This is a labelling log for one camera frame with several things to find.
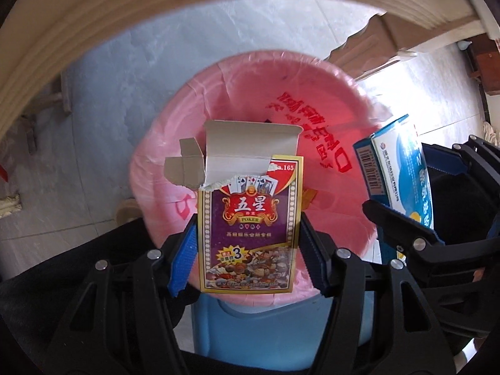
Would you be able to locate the playing card box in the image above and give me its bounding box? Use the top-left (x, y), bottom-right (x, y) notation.
top-left (163, 120), bottom-right (303, 295)

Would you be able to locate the white cloth on floor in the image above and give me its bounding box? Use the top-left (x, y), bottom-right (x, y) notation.
top-left (483, 121), bottom-right (500, 147)

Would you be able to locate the blue trash bin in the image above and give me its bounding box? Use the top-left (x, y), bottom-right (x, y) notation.
top-left (190, 292), bottom-right (377, 373)

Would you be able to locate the blue white box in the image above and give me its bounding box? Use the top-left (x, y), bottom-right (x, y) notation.
top-left (353, 114), bottom-right (434, 228)

